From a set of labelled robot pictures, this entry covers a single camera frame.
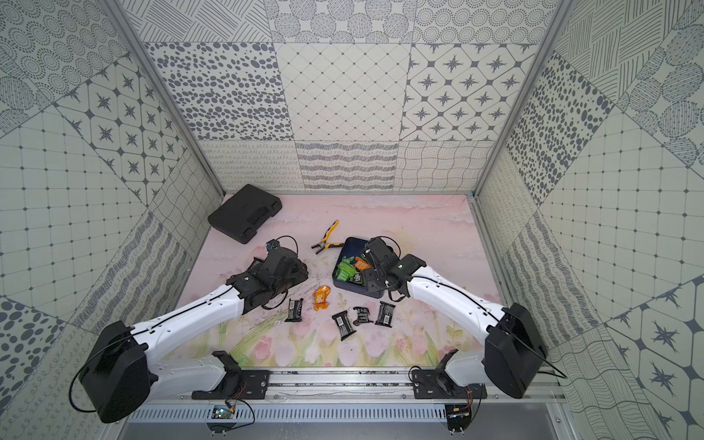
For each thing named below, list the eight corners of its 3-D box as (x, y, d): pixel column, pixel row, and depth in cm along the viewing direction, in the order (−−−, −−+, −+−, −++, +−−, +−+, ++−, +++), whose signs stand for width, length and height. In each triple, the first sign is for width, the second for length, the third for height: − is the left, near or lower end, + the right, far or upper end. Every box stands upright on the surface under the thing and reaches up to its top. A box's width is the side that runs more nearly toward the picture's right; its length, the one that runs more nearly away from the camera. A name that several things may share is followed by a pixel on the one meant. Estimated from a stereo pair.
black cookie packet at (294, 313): (286, 321, 87) (285, 318, 86) (290, 301, 92) (288, 298, 90) (301, 321, 87) (299, 318, 86) (303, 301, 92) (302, 298, 90)
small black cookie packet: (353, 325, 86) (353, 323, 85) (353, 308, 90) (353, 306, 88) (372, 325, 86) (373, 323, 85) (372, 308, 90) (372, 306, 88)
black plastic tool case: (211, 227, 111) (204, 218, 107) (250, 192, 124) (246, 183, 120) (246, 245, 105) (241, 237, 101) (283, 206, 118) (280, 197, 114)
